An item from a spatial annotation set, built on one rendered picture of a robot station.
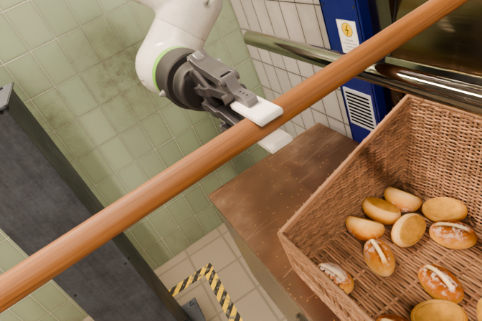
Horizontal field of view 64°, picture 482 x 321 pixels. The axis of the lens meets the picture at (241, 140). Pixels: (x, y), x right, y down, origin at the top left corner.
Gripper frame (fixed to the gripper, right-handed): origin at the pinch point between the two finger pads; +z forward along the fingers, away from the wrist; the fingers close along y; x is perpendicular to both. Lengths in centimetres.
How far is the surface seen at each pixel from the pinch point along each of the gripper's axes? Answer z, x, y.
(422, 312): 3, -16, 55
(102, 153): -124, 24, 49
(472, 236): -2, -38, 57
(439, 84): 9.7, -17.1, 2.2
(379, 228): -17, -26, 56
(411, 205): -17, -36, 56
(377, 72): 1.1, -16.8, 2.6
